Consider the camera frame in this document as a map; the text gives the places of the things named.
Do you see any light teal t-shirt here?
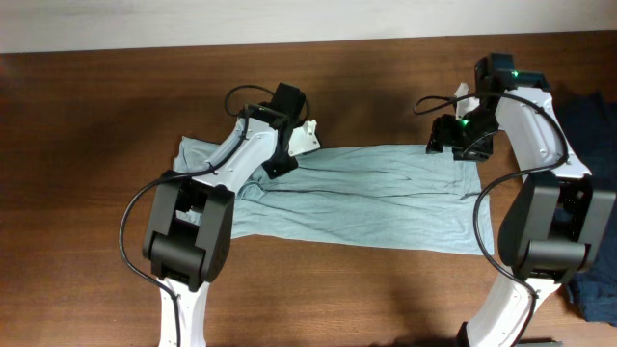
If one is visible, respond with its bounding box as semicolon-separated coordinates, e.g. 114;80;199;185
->
172;136;496;256

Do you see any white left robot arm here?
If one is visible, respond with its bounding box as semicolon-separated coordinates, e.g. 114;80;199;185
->
142;106;321;346

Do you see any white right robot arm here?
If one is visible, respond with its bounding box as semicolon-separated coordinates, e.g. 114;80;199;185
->
426;67;616;346

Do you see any dark blue folded garment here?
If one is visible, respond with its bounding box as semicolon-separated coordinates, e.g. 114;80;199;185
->
556;93;616;326

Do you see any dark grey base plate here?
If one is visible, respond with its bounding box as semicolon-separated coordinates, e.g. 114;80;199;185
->
515;340;564;347

